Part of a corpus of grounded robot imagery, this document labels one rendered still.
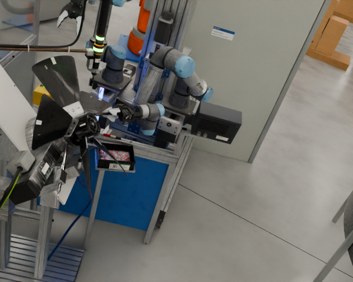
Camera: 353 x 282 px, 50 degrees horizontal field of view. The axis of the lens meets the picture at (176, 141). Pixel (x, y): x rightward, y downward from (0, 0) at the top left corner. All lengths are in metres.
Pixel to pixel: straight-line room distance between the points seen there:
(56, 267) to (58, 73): 1.33
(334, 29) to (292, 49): 5.39
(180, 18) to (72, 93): 1.02
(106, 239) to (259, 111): 1.99
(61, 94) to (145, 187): 1.04
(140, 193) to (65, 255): 0.64
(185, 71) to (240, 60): 1.64
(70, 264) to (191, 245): 0.96
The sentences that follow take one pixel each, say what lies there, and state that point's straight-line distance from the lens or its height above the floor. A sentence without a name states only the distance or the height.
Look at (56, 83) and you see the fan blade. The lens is 1.84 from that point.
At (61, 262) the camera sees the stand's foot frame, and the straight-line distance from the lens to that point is 2.67.
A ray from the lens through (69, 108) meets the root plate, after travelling 1.85.
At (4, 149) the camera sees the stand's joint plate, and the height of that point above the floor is 1.02.
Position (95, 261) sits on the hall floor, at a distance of 2.80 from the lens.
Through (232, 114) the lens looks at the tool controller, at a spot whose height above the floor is 1.24.
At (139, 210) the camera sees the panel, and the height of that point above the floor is 0.31.
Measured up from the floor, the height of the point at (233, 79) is 0.88.
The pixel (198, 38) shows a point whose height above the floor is 1.17.
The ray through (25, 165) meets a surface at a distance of 1.67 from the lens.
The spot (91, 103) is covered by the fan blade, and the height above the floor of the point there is 1.19.
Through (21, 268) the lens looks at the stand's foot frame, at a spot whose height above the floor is 0.08.
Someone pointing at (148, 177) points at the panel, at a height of 0.62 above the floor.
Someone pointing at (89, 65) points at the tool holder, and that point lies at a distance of 1.76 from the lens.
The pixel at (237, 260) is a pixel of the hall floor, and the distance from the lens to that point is 3.15.
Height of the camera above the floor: 2.22
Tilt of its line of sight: 33 degrees down
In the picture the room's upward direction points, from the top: 18 degrees clockwise
